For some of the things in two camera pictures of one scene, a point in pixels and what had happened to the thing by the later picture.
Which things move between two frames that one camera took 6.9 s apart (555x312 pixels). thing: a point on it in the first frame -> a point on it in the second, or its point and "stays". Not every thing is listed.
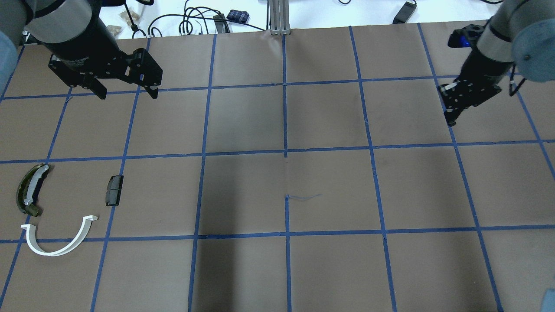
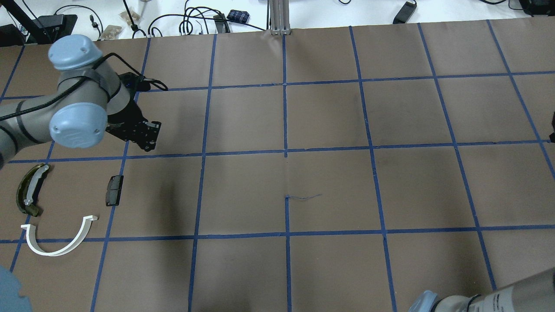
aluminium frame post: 279,17 stays
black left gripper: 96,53 -> 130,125
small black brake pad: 113,190 stays
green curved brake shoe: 31,209 stays
